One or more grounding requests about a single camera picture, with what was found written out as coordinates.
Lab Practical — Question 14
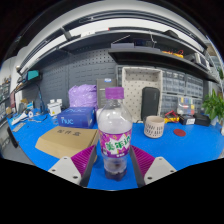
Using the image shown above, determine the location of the green potted plant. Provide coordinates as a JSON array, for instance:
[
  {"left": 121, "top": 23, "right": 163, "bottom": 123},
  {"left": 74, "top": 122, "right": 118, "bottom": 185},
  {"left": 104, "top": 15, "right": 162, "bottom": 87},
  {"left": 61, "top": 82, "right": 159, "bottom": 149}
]
[{"left": 201, "top": 89, "right": 224, "bottom": 126}]

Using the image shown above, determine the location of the beige ribbed cup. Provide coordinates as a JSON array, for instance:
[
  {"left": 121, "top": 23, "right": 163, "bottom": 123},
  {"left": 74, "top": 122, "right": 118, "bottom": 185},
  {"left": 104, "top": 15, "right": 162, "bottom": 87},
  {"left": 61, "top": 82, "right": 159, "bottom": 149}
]
[{"left": 143, "top": 115, "right": 166, "bottom": 139}]

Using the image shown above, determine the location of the beige perforated tray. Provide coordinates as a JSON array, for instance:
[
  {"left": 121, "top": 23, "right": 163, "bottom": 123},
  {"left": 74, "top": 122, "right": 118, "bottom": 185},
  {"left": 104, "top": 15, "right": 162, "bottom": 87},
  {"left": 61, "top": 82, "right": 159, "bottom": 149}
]
[{"left": 121, "top": 66, "right": 164, "bottom": 124}]

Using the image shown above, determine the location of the clear purple-label drink bottle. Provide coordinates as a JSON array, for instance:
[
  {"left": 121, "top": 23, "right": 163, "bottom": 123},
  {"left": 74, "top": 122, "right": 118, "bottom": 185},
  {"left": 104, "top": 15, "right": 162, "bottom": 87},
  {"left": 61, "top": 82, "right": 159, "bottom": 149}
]
[{"left": 97, "top": 86, "right": 134, "bottom": 182}]

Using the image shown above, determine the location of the brown cardboard box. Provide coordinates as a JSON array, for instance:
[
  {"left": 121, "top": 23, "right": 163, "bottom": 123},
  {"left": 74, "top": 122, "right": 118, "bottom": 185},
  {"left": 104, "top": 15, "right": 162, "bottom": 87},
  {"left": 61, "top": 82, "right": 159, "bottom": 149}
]
[{"left": 34, "top": 125, "right": 100, "bottom": 160}]

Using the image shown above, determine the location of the clear organizer with coloured parts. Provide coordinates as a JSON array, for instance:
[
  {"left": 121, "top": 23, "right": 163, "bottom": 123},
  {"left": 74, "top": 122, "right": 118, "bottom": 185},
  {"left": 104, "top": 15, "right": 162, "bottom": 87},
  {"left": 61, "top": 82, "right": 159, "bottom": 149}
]
[{"left": 176, "top": 96, "right": 198, "bottom": 116}]

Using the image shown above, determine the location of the flat black case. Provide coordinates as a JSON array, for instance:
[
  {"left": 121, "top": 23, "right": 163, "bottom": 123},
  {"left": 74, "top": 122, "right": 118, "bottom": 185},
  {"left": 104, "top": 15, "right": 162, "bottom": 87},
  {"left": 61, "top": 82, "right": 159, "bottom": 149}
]
[{"left": 194, "top": 113, "right": 212, "bottom": 127}]

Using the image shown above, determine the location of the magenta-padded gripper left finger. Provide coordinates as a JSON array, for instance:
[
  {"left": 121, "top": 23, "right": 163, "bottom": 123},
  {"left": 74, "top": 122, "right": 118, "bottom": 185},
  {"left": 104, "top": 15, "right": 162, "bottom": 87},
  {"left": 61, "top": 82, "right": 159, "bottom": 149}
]
[{"left": 47, "top": 144, "right": 98, "bottom": 188}]

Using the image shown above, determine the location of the purple plastic bag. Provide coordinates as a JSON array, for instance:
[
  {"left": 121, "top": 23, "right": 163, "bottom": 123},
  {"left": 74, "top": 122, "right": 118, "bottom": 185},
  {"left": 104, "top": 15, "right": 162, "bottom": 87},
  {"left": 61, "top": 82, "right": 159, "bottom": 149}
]
[{"left": 68, "top": 83, "right": 99, "bottom": 111}]

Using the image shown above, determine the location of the teal wall box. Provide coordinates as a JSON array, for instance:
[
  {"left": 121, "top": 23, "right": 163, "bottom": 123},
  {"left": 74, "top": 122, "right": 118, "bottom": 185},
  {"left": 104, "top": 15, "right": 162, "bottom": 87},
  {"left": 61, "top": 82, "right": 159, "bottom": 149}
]
[{"left": 26, "top": 69, "right": 40, "bottom": 81}]

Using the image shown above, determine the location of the black workbench shelf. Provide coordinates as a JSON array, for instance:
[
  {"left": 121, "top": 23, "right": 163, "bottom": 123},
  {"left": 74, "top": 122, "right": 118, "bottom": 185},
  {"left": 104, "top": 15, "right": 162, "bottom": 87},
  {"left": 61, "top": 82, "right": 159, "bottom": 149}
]
[{"left": 108, "top": 44, "right": 219, "bottom": 84}]

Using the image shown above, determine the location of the small white box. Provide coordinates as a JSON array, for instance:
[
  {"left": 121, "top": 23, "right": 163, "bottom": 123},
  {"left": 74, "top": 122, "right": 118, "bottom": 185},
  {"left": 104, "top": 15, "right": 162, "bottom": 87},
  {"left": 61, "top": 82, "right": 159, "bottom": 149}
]
[{"left": 46, "top": 98, "right": 63, "bottom": 117}]

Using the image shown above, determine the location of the black rectangular case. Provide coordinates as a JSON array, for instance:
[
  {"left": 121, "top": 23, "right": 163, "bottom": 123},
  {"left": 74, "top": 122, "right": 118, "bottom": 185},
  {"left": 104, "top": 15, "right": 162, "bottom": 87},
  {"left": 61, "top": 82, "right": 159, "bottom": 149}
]
[{"left": 140, "top": 86, "right": 161, "bottom": 123}]

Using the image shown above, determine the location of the dark grey upright box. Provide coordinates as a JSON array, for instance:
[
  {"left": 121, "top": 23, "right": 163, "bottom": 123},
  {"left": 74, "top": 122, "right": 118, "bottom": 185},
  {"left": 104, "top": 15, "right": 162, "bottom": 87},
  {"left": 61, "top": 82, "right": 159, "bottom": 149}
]
[{"left": 96, "top": 78, "right": 118, "bottom": 109}]

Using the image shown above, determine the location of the white oscilloscope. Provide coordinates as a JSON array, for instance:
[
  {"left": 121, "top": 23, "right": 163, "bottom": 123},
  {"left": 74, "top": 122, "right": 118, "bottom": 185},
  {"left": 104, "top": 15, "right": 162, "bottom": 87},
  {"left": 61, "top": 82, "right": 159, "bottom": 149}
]
[{"left": 194, "top": 52, "right": 212, "bottom": 70}]

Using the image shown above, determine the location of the yellow device with red leads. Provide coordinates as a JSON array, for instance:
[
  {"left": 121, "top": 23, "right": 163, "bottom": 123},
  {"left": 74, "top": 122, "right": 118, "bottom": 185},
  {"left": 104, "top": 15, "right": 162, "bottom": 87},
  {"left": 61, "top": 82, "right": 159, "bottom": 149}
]
[{"left": 162, "top": 49, "right": 185, "bottom": 59}]

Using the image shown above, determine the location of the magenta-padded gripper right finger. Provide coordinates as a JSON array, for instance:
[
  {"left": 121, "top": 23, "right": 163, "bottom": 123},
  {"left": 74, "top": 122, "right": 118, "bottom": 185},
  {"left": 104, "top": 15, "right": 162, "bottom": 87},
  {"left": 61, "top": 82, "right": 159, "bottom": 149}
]
[{"left": 129, "top": 145, "right": 177, "bottom": 188}]

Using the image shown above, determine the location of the black box with white label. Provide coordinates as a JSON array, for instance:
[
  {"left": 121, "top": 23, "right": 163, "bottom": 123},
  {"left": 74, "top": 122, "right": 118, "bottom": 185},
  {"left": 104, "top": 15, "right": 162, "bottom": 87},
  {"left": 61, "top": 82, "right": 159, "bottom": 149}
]
[{"left": 178, "top": 114, "right": 197, "bottom": 126}]

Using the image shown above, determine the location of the grey parts drawer cabinet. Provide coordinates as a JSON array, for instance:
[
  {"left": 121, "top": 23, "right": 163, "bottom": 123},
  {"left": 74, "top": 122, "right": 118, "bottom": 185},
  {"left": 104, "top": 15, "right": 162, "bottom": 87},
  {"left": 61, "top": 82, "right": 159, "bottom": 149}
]
[{"left": 116, "top": 65, "right": 205, "bottom": 116}]

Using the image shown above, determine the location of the blue printed box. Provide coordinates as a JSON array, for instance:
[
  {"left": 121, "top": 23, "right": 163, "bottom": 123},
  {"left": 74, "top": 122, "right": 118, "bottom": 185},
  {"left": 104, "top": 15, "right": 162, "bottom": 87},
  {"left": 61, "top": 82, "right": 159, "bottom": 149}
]
[{"left": 57, "top": 106, "right": 97, "bottom": 129}]

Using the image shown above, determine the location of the yellow and red tool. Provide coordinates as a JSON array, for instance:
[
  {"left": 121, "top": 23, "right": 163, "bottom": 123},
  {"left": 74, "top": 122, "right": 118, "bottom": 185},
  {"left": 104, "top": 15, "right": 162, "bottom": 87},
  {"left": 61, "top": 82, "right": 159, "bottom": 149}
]
[{"left": 163, "top": 110, "right": 180, "bottom": 124}]

